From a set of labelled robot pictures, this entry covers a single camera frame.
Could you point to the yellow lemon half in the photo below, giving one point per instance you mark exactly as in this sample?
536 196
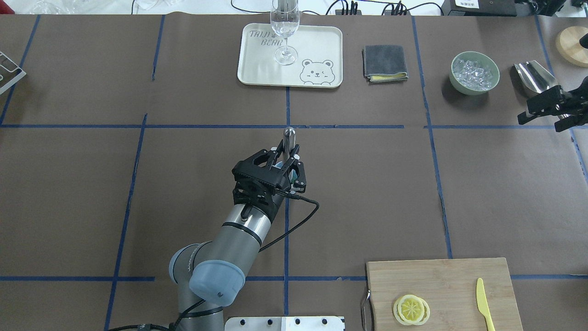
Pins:
411 310

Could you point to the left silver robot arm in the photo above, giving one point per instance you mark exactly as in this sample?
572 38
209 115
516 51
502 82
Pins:
210 275

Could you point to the steel ice scoop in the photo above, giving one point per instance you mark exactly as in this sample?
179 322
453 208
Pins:
535 78

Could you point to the grey yellow folded cloth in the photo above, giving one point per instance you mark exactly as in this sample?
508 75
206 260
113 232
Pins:
384 63

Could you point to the black usb hub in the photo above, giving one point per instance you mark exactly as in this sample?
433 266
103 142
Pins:
349 8

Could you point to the cream bear tray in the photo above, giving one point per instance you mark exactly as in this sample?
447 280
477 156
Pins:
319 63

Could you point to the bamboo cutting board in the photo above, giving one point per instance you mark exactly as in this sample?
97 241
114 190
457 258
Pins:
449 288

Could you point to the green bowl of ice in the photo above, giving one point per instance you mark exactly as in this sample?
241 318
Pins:
473 73

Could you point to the wooden cup tree stand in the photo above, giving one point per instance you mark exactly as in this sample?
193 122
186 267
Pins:
571 44

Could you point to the light blue plastic cup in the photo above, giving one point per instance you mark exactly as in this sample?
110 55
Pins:
294 172

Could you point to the yellow plastic knife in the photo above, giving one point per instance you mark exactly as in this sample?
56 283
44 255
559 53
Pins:
482 304

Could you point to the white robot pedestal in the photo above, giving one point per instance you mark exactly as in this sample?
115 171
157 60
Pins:
286 323

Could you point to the clear wine glass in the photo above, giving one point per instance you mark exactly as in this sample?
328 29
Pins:
285 21

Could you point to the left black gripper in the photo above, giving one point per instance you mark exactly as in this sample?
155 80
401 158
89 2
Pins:
299 179

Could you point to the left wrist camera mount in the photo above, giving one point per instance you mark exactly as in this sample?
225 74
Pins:
259 167

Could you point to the white cup rack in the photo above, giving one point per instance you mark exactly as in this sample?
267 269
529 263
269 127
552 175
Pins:
10 73

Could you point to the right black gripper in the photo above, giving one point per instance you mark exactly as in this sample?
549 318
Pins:
545 103

